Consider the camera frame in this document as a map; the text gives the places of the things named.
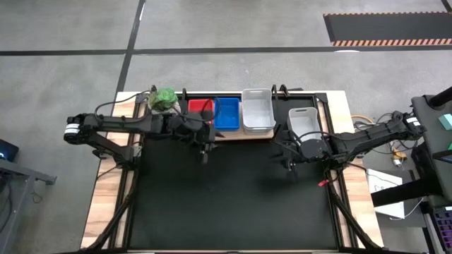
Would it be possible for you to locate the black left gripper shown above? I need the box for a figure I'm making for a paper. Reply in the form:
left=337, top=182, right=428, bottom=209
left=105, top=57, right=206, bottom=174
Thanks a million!
left=183, top=111, right=217, bottom=166

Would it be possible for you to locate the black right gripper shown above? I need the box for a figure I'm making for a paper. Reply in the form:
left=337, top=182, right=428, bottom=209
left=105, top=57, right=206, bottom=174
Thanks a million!
left=278, top=131, right=331, bottom=174

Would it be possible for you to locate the blue slotted plastic basket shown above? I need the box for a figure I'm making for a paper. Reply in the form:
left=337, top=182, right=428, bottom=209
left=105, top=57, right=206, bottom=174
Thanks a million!
left=213, top=97, right=241, bottom=131

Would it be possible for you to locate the red slotted plastic basket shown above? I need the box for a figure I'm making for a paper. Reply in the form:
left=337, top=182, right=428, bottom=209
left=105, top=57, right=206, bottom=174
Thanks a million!
left=188, top=99, right=215, bottom=124

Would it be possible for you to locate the grey plastic bin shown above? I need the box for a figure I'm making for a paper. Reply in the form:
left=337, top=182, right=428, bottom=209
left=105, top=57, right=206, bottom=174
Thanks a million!
left=287, top=107, right=323, bottom=142
left=241, top=87, right=277, bottom=136

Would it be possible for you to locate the black table mat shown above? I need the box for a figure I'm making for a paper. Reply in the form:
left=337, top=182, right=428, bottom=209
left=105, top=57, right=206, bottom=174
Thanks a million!
left=129, top=98, right=340, bottom=250

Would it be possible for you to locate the potted plant in patterned pot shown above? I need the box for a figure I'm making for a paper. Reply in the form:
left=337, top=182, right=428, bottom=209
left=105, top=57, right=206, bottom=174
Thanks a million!
left=147, top=87, right=182, bottom=116

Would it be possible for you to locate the white paper sheet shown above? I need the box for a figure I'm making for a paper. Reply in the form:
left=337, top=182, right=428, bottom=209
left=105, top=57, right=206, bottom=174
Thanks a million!
left=366, top=168, right=406, bottom=220

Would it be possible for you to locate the yellow connector plug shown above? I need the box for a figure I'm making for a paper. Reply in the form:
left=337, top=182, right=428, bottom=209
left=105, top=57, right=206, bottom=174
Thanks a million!
left=391, top=148, right=406, bottom=167

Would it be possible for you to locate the black cart leg bar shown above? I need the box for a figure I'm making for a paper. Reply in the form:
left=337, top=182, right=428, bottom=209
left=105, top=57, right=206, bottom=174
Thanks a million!
left=370, top=176, right=442, bottom=208

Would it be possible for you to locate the grey equipment cart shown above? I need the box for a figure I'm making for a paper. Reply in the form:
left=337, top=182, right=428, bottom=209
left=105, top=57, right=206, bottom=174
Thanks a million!
left=411, top=86, right=452, bottom=202

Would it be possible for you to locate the teal block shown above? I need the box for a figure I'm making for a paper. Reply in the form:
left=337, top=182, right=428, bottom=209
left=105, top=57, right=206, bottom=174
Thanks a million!
left=438, top=113, right=452, bottom=131

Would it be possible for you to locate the slotted plastic crate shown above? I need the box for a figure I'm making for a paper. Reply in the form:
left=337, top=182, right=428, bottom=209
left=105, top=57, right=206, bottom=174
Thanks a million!
left=432, top=207, right=452, bottom=243

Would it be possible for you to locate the hazard-striped black floor mat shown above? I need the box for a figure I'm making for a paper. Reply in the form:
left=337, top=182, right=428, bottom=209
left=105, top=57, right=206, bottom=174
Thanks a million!
left=323, top=12, right=452, bottom=47

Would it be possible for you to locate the grey metal desk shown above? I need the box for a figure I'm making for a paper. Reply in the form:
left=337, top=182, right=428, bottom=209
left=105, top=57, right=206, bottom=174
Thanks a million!
left=0, top=157, right=57, bottom=254

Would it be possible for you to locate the dark laptop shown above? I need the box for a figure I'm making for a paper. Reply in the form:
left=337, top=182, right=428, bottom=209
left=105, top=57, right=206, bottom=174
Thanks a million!
left=0, top=138, right=20, bottom=162

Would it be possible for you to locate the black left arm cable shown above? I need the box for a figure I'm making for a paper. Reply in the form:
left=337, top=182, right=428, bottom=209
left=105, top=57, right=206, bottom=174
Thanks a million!
left=93, top=90, right=151, bottom=117

